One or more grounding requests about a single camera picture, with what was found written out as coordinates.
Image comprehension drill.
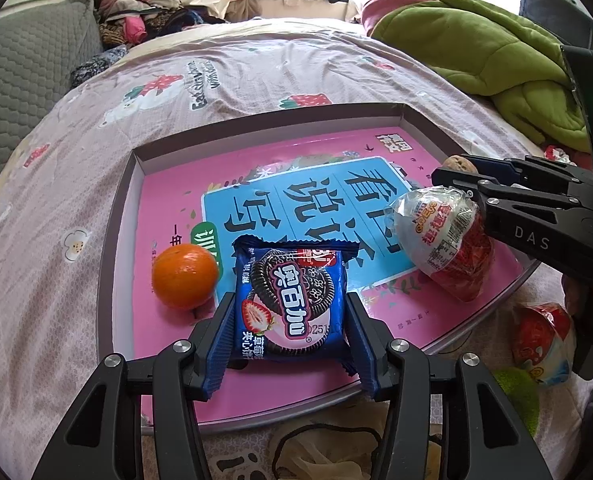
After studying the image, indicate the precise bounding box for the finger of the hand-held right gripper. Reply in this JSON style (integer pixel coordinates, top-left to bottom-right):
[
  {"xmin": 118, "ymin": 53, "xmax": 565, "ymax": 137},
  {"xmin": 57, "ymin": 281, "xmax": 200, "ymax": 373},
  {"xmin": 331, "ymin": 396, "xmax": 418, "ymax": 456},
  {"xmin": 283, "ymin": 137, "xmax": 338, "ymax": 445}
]
[
  {"xmin": 464, "ymin": 155, "xmax": 593, "ymax": 186},
  {"xmin": 431, "ymin": 167, "xmax": 587, "ymax": 216}
]

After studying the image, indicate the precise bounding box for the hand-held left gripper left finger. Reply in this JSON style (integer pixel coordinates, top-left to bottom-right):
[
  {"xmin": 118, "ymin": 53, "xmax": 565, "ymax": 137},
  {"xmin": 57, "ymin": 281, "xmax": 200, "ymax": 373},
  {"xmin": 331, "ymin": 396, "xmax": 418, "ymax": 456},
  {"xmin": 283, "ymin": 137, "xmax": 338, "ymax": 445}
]
[{"xmin": 31, "ymin": 292, "xmax": 240, "ymax": 480}]

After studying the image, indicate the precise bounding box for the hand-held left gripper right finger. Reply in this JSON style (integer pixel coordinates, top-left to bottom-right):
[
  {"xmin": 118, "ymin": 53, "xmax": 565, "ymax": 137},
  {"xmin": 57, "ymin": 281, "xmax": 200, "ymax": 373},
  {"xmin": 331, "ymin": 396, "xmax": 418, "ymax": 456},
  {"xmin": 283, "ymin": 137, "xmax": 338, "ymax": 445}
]
[{"xmin": 344, "ymin": 291, "xmax": 552, "ymax": 480}]

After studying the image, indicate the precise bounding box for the brown walnut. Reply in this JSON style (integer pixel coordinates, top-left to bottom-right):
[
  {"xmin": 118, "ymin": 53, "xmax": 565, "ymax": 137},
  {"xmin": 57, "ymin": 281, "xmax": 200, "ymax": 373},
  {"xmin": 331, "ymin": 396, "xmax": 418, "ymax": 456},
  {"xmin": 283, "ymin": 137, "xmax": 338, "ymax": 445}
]
[{"xmin": 444, "ymin": 155, "xmax": 472, "ymax": 176}]

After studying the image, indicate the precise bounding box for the red white egg toy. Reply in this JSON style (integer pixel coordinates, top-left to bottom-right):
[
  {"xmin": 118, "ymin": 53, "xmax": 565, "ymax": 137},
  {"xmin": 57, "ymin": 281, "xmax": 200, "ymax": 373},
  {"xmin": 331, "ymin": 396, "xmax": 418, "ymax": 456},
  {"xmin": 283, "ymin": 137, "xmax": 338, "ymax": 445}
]
[{"xmin": 387, "ymin": 185, "xmax": 493, "ymax": 303}]

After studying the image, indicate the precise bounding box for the orange mandarin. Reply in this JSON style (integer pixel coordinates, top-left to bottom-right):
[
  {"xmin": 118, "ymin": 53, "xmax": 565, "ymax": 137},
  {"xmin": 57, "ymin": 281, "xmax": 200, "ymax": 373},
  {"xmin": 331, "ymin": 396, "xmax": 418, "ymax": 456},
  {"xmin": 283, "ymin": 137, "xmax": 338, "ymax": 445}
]
[{"xmin": 151, "ymin": 243, "xmax": 220, "ymax": 311}]

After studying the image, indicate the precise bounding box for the blue cookie packet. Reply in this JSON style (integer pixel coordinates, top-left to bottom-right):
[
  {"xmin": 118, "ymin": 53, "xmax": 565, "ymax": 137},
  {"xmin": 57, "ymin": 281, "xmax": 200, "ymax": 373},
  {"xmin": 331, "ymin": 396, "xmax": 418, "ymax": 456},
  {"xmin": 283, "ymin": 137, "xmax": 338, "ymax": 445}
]
[{"xmin": 231, "ymin": 234, "xmax": 361, "ymax": 376}]

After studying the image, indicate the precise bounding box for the blue white egg toy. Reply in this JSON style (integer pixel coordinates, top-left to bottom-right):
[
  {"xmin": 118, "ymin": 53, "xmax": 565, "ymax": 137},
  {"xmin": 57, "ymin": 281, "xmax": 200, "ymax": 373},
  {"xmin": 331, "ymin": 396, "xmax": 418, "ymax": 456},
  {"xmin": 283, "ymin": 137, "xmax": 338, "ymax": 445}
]
[{"xmin": 511, "ymin": 302, "xmax": 577, "ymax": 388}]

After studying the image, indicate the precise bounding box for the grey cardboard box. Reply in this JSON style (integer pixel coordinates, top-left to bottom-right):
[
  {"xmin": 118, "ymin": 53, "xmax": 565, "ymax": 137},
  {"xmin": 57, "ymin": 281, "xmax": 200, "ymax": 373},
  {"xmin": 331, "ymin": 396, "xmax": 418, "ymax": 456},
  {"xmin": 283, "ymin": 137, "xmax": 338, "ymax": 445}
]
[{"xmin": 96, "ymin": 102, "xmax": 542, "ymax": 433}]

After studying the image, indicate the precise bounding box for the green terry ring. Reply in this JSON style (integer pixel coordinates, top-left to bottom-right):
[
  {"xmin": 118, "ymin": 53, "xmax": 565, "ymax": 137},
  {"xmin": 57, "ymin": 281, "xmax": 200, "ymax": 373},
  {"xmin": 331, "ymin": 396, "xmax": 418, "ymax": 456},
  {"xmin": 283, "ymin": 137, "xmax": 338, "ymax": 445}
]
[{"xmin": 491, "ymin": 367, "xmax": 541, "ymax": 438}]

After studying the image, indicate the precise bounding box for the red white candy packet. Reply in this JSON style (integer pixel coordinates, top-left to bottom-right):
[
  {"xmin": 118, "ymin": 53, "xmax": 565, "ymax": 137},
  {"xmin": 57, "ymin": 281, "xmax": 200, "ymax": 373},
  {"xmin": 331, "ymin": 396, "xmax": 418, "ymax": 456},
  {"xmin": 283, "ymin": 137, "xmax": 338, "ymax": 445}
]
[{"xmin": 544, "ymin": 145, "xmax": 577, "ymax": 166}]

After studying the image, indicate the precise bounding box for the green fleece blanket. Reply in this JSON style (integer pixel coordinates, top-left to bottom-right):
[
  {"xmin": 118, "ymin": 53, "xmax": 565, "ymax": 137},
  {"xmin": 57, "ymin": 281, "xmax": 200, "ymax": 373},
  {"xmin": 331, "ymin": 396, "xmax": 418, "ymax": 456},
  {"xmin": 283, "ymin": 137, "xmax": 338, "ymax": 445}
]
[{"xmin": 371, "ymin": 0, "xmax": 590, "ymax": 153}]

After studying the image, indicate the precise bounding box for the pink and blue book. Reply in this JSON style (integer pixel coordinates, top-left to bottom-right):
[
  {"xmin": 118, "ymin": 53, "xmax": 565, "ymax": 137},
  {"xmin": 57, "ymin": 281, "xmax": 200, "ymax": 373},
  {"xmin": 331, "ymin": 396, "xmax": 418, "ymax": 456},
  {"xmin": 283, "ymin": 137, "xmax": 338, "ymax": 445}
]
[{"xmin": 134, "ymin": 127, "xmax": 522, "ymax": 411}]

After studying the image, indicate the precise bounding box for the black television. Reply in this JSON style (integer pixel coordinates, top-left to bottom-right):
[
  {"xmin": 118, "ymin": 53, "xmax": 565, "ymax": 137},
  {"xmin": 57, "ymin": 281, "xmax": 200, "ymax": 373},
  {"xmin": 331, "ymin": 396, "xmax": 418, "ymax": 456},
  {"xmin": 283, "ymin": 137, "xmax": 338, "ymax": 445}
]
[{"xmin": 519, "ymin": 0, "xmax": 593, "ymax": 51}]

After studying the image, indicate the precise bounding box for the pink pillow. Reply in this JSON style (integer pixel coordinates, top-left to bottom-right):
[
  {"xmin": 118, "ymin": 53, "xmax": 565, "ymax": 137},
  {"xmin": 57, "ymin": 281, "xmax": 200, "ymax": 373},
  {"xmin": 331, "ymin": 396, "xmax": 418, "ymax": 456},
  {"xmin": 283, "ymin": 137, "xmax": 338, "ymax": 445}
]
[{"xmin": 359, "ymin": 0, "xmax": 435, "ymax": 36}]

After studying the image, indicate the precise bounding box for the pink strawberry print bedsheet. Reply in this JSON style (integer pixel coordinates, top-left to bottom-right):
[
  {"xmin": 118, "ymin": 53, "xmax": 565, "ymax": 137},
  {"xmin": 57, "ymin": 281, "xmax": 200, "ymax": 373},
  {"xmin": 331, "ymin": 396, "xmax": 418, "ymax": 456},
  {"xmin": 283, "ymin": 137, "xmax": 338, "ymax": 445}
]
[{"xmin": 0, "ymin": 17, "xmax": 593, "ymax": 480}]

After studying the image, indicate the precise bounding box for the brown cloth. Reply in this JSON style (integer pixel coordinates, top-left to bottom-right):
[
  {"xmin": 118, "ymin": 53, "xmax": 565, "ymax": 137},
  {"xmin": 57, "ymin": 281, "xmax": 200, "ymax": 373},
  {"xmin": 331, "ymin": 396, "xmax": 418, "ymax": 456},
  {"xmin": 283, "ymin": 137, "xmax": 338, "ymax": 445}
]
[{"xmin": 226, "ymin": 0, "xmax": 263, "ymax": 22}]

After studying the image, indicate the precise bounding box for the dark floral cloth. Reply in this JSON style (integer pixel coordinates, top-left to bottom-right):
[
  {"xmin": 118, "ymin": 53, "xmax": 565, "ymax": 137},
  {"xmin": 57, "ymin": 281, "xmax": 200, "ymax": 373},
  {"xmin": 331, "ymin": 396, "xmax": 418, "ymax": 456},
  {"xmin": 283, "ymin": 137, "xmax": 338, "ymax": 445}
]
[{"xmin": 70, "ymin": 45, "xmax": 130, "ymax": 88}]

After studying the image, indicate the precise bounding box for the grey quilted headboard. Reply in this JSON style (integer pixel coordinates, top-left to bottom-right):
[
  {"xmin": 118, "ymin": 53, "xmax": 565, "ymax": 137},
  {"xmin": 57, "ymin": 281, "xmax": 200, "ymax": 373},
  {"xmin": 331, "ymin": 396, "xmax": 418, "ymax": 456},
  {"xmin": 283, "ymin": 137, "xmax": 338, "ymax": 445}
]
[{"xmin": 0, "ymin": 0, "xmax": 104, "ymax": 196}]

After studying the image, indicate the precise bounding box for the pile of clothes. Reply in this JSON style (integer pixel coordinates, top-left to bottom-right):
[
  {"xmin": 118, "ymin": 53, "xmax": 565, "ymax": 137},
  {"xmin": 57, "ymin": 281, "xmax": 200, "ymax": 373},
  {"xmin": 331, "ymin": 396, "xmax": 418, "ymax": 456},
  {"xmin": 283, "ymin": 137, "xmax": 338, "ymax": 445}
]
[{"xmin": 94, "ymin": 0, "xmax": 227, "ymax": 51}]

